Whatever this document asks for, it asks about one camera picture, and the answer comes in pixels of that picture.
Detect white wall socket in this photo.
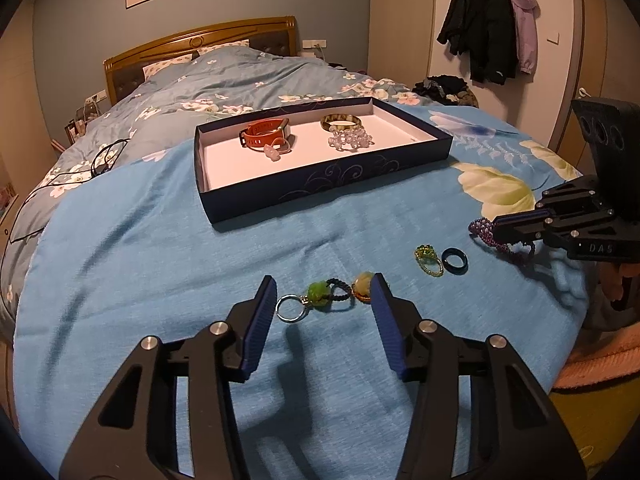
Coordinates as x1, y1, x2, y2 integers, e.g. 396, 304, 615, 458
302, 39, 328, 50

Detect blue floral duvet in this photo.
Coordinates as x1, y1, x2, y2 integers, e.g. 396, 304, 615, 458
1, 47, 432, 340

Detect white light switch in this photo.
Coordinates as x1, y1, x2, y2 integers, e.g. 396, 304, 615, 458
547, 34, 560, 46

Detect dark blue tray box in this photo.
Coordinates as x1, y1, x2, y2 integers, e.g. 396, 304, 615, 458
194, 98, 452, 224

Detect light blue floral cloth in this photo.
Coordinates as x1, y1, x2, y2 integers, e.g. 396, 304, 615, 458
13, 106, 588, 479

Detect purple bead bracelet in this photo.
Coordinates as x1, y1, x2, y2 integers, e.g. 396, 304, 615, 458
467, 218, 536, 266

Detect amber pendant black cord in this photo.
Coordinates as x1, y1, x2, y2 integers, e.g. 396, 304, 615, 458
325, 271, 376, 307

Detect pink clear hair tie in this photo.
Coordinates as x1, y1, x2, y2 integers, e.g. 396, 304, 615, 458
263, 138, 293, 162

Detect green charm key ring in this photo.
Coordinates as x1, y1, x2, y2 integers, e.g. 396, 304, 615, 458
274, 280, 333, 324

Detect clear bead bracelet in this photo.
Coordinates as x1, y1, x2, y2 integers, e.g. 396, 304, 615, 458
326, 126, 376, 153

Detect black ring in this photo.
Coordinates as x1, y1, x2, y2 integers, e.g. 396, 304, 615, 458
440, 247, 471, 276

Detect black hanging coat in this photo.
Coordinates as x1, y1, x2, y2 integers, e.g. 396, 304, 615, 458
437, 0, 518, 86

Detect lilac hanging jacket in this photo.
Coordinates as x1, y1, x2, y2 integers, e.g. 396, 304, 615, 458
511, 0, 538, 75

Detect photo frames on nightstand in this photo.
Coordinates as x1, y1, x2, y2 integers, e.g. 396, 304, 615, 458
64, 90, 107, 145

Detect black cable on bed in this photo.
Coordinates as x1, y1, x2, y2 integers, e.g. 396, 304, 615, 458
8, 138, 132, 245

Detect dark clothes pile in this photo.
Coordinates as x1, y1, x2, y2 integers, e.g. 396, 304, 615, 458
412, 75, 480, 108

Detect green gold chain bracelet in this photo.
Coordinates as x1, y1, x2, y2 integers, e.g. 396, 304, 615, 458
413, 244, 445, 279

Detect olive green bangle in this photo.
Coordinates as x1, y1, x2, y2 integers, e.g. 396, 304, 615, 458
320, 114, 362, 133

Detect orange strap smartwatch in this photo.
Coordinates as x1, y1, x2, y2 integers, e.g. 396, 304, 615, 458
239, 118, 291, 152

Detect floral pillow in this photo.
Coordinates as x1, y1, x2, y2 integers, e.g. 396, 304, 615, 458
143, 39, 250, 80

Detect wooden bed headboard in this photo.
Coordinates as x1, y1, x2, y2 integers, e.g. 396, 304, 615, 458
103, 15, 298, 105

